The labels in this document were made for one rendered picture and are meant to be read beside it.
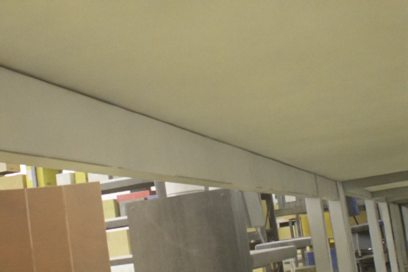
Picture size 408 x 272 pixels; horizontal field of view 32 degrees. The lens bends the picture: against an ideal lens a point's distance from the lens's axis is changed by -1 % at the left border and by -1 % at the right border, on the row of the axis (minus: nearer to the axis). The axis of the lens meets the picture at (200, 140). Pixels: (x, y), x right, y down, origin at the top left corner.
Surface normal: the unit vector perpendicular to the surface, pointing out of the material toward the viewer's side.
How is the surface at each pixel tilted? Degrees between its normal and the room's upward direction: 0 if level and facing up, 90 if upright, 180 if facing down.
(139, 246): 90
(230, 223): 90
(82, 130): 90
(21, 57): 180
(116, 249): 90
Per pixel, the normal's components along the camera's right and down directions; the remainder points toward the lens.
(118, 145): 0.95, -0.18
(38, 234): 0.47, -0.19
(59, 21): 0.14, 0.98
